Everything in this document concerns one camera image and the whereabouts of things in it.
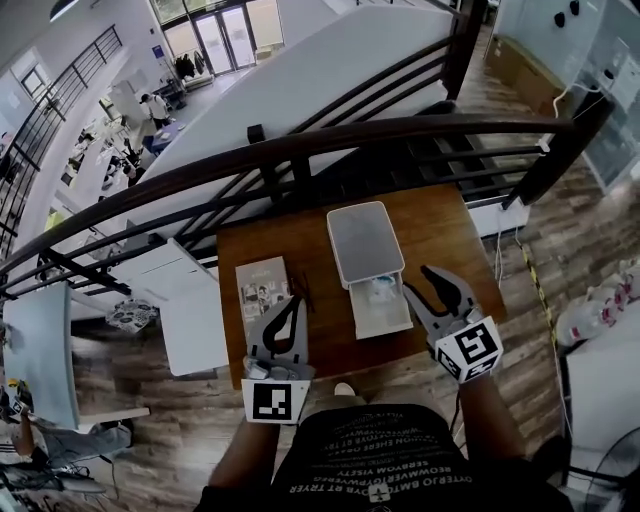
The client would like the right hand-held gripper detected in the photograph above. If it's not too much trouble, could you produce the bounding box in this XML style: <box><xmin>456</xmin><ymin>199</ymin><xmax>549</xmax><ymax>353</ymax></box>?
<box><xmin>402</xmin><ymin>264</ymin><xmax>504</xmax><ymax>385</ymax></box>

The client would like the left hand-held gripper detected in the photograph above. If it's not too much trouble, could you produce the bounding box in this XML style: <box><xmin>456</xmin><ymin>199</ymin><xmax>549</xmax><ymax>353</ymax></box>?
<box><xmin>241</xmin><ymin>294</ymin><xmax>316</xmax><ymax>426</ymax></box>

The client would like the clear plastic bag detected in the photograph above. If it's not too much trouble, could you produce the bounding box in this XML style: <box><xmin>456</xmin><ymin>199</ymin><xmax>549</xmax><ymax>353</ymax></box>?
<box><xmin>367</xmin><ymin>277</ymin><xmax>401</xmax><ymax>309</ymax></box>

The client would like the white plastic drawer box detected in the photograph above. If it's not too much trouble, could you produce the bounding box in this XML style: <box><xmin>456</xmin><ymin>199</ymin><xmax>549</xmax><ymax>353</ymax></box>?
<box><xmin>326</xmin><ymin>200</ymin><xmax>415</xmax><ymax>341</ymax></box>

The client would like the person's right forearm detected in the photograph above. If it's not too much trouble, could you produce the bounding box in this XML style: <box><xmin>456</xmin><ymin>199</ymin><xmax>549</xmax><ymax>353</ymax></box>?
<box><xmin>457</xmin><ymin>377</ymin><xmax>526</xmax><ymax>459</ymax></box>

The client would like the person's left forearm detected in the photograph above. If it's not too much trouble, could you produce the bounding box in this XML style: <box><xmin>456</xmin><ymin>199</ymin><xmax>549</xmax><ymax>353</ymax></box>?
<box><xmin>207</xmin><ymin>419</ymin><xmax>281</xmax><ymax>489</ymax></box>

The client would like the brown cardboard box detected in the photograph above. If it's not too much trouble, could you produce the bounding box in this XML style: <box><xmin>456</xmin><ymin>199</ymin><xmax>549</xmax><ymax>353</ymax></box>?
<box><xmin>484</xmin><ymin>34</ymin><xmax>566</xmax><ymax>116</ymax></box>

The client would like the grey book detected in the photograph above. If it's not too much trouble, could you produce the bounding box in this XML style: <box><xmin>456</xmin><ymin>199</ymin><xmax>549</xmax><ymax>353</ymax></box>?
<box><xmin>234</xmin><ymin>256</ymin><xmax>296</xmax><ymax>341</ymax></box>

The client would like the brown wooden table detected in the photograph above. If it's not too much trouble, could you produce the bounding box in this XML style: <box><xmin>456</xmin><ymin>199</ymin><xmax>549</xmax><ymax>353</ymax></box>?
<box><xmin>215</xmin><ymin>183</ymin><xmax>507</xmax><ymax>391</ymax></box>

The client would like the white chair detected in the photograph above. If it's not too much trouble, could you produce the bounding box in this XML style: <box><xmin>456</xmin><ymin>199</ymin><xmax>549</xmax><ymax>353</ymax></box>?
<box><xmin>124</xmin><ymin>237</ymin><xmax>231</xmax><ymax>379</ymax></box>

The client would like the person's khaki trouser leg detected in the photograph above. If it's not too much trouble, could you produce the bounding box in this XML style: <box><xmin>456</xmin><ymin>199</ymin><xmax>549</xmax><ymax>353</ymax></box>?
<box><xmin>312</xmin><ymin>392</ymin><xmax>416</xmax><ymax>414</ymax></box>

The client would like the yellow black floor strip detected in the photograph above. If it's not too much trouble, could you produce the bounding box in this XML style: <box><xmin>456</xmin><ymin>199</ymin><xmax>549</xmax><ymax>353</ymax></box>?
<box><xmin>519</xmin><ymin>244</ymin><xmax>556</xmax><ymax>351</ymax></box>

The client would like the pack of water bottles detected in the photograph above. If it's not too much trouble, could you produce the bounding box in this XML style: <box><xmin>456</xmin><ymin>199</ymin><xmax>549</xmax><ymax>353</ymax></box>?
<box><xmin>554</xmin><ymin>259</ymin><xmax>640</xmax><ymax>349</ymax></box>

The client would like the patterned cushion stool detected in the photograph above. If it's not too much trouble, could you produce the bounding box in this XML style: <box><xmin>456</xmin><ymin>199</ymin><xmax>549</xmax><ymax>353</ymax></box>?
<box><xmin>104</xmin><ymin>298</ymin><xmax>160</xmax><ymax>331</ymax></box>

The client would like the person's black printed t-shirt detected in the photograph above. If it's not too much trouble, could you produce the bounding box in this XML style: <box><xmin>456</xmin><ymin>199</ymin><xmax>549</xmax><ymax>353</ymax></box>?
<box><xmin>194</xmin><ymin>403</ymin><xmax>576</xmax><ymax>512</ymax></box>

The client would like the white counter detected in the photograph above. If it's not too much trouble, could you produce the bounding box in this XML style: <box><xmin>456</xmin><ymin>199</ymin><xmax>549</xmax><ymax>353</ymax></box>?
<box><xmin>564</xmin><ymin>324</ymin><xmax>640</xmax><ymax>481</ymax></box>

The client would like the dark curved handrail railing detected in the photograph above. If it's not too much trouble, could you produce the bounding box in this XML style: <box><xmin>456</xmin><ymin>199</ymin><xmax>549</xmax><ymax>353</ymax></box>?
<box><xmin>0</xmin><ymin>97</ymin><xmax>616</xmax><ymax>301</ymax></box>

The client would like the white table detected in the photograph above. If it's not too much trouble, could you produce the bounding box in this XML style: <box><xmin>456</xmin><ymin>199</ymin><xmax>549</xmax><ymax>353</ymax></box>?
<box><xmin>2</xmin><ymin>283</ymin><xmax>151</xmax><ymax>431</ymax></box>

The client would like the dark stair railing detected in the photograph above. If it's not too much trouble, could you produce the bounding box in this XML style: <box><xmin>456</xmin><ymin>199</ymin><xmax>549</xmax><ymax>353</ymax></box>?
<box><xmin>247</xmin><ymin>0</ymin><xmax>489</xmax><ymax>146</ymax></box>

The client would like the rack of dark coats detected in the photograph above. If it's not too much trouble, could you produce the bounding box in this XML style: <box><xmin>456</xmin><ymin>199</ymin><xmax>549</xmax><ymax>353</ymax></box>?
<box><xmin>173</xmin><ymin>49</ymin><xmax>206</xmax><ymax>79</ymax></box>

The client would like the glass entrance door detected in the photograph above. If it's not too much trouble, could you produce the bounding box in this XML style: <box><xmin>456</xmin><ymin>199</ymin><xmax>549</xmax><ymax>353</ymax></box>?
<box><xmin>192</xmin><ymin>7</ymin><xmax>259</xmax><ymax>76</ymax></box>

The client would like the black balcony railing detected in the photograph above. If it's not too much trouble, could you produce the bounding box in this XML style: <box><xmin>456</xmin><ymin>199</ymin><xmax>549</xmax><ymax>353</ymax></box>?
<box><xmin>0</xmin><ymin>24</ymin><xmax>124</xmax><ymax>261</ymax></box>

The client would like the white cable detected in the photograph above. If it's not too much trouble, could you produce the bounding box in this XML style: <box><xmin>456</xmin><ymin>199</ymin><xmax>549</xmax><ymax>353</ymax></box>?
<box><xmin>494</xmin><ymin>209</ymin><xmax>507</xmax><ymax>289</ymax></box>

